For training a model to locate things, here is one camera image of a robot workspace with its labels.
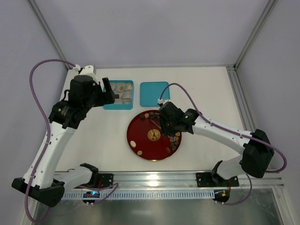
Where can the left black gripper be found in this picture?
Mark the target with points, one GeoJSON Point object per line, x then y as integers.
{"type": "Point", "coordinates": [106, 94]}

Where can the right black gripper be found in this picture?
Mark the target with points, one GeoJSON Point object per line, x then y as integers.
{"type": "Point", "coordinates": [165, 120]}

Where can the teal chocolate box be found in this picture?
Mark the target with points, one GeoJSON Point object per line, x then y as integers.
{"type": "Point", "coordinates": [126, 97]}

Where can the metal tongs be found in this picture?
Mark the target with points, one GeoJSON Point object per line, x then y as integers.
{"type": "Point", "coordinates": [172, 138]}

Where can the teal box lid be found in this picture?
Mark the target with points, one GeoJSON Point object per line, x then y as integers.
{"type": "Point", "coordinates": [150, 92]}

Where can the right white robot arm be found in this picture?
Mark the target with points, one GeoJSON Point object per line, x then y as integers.
{"type": "Point", "coordinates": [254, 153]}

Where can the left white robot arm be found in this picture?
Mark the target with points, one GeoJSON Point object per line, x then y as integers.
{"type": "Point", "coordinates": [40, 182]}

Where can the white oval chocolate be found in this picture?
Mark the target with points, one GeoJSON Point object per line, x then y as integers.
{"type": "Point", "coordinates": [133, 144]}

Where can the round red lacquer tray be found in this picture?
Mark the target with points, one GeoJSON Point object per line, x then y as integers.
{"type": "Point", "coordinates": [148, 138]}

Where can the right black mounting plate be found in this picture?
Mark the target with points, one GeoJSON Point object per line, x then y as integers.
{"type": "Point", "coordinates": [207, 180]}

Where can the black mounting plate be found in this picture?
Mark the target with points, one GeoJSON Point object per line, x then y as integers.
{"type": "Point", "coordinates": [102, 180]}
{"type": "Point", "coordinates": [207, 180]}

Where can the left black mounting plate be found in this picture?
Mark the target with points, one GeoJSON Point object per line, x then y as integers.
{"type": "Point", "coordinates": [102, 180]}

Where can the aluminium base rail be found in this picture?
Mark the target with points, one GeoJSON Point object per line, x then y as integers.
{"type": "Point", "coordinates": [184, 179]}

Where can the white slotted cable duct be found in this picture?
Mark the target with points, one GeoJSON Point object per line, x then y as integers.
{"type": "Point", "coordinates": [122, 194]}

